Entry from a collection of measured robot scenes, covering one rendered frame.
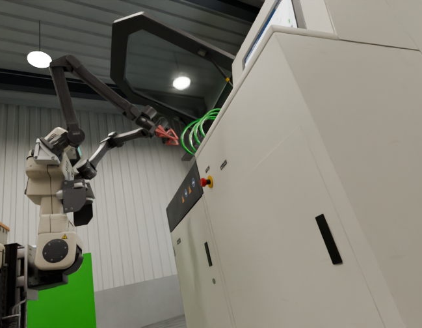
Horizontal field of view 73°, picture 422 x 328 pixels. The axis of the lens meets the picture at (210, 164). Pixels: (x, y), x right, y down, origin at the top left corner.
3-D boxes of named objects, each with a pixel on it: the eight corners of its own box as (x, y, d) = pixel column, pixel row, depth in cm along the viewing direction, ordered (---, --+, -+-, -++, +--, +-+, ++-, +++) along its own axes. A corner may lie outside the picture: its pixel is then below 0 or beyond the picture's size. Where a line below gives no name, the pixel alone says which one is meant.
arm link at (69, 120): (44, 63, 145) (44, 53, 136) (73, 62, 152) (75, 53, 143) (67, 148, 144) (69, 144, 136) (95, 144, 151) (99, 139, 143)
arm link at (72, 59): (62, 69, 149) (63, 59, 139) (69, 62, 151) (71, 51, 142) (130, 122, 163) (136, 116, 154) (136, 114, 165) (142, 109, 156)
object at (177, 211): (171, 231, 179) (166, 207, 185) (177, 230, 181) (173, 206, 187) (200, 196, 127) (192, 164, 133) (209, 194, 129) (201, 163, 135)
